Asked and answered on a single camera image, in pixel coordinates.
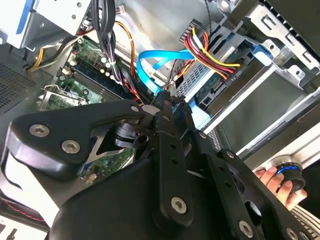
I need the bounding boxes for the blue data wire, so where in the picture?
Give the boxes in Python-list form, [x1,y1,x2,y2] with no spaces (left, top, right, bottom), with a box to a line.
[136,48,195,98]

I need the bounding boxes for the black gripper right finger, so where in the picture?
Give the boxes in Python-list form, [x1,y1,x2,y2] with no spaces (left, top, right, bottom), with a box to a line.
[171,96,311,240]

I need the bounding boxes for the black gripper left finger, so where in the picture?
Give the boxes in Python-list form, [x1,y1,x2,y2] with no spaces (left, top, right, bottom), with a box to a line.
[4,91,195,228]

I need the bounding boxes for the red yellow orange power wire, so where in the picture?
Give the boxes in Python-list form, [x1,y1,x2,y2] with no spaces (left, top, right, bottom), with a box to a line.
[113,18,243,105]

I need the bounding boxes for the person's hand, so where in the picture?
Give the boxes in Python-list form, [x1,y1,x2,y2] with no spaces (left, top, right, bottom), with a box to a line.
[253,167,309,212]

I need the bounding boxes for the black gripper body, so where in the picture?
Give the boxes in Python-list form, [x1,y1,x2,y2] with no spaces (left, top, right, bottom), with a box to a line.
[48,154,240,240]

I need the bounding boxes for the hard disk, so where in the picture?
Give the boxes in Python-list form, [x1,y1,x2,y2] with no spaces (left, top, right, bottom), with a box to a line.
[174,44,309,136]

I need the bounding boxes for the round black tool blue ring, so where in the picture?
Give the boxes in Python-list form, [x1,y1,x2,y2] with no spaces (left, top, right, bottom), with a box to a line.
[265,154,306,194]

